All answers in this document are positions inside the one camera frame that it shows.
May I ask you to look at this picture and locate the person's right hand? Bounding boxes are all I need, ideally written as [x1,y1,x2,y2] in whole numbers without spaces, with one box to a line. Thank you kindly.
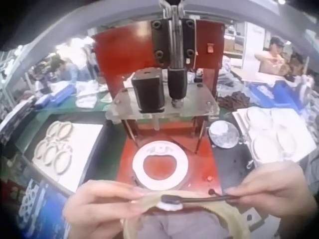
[223,163,312,239]

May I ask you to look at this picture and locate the person's left hand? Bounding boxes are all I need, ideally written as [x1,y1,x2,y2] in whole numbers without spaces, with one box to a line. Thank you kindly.
[63,180,152,239]

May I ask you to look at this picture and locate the beige ring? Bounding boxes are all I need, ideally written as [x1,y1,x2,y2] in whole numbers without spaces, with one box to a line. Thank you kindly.
[121,190,251,239]

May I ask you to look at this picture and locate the black small brush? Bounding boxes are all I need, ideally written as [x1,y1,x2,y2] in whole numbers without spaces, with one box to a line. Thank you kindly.
[161,194,241,203]

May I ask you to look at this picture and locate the white glue blob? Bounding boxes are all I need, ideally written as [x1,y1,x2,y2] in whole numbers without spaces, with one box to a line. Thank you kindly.
[158,202,177,213]

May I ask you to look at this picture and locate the round metal dish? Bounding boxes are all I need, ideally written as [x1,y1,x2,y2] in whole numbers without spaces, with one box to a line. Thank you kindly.
[207,120,240,149]

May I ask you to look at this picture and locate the white tray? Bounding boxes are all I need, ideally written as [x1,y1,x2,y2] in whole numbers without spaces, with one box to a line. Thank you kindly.
[31,120,104,193]
[232,106,318,166]

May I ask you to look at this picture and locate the person's legs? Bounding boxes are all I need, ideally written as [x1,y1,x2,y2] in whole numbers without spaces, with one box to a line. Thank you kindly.
[143,211,226,239]

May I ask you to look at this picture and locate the blue printed packet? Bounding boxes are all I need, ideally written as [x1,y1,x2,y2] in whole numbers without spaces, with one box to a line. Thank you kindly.
[17,177,74,238]

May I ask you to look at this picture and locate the cluster of beige rings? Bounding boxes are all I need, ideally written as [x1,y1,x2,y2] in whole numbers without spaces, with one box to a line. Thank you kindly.
[34,121,74,176]

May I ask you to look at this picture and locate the dark brown parts pile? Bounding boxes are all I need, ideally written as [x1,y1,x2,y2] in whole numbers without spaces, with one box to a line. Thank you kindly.
[218,90,251,112]

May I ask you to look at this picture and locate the clear acrylic plate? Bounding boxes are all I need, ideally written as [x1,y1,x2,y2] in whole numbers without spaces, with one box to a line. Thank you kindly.
[105,83,220,124]

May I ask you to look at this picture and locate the blue plastic bins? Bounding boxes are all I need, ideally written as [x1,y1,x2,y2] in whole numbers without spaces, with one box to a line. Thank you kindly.
[248,80,313,111]

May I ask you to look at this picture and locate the heap of white cloths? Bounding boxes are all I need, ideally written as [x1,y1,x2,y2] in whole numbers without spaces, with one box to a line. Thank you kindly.
[74,81,109,109]

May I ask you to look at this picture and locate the black stepper motor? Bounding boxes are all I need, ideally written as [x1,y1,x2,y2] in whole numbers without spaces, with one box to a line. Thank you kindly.
[131,69,166,114]

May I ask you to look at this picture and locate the blue plastic tray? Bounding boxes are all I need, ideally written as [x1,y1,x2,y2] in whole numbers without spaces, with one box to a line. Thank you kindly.
[34,85,76,111]

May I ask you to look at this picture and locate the stack of black trays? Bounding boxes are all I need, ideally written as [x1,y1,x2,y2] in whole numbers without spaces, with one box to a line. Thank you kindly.
[0,99,36,146]

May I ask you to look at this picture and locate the shelf with cartons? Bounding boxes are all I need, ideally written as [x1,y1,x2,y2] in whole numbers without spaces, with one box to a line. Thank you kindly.
[222,21,250,68]

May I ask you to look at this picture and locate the black metal toggle clamp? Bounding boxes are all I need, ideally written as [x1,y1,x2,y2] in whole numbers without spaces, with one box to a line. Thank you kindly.
[150,0,196,70]

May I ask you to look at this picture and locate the small white bracket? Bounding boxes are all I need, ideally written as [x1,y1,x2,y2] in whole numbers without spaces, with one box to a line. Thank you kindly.
[245,207,260,223]

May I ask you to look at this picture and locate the white ring fixture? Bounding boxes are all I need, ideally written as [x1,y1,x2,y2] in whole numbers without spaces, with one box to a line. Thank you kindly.
[132,141,193,189]

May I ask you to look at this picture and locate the white flat ring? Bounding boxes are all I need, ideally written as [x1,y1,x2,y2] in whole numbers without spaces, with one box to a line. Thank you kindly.
[251,134,281,162]
[245,107,273,130]
[275,125,301,150]

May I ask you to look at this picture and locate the black rubber lever handle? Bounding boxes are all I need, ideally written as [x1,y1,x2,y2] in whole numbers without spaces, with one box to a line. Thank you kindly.
[167,66,188,101]

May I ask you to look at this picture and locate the red press machine frame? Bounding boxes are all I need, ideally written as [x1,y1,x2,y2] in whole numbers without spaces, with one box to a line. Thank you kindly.
[91,19,226,191]

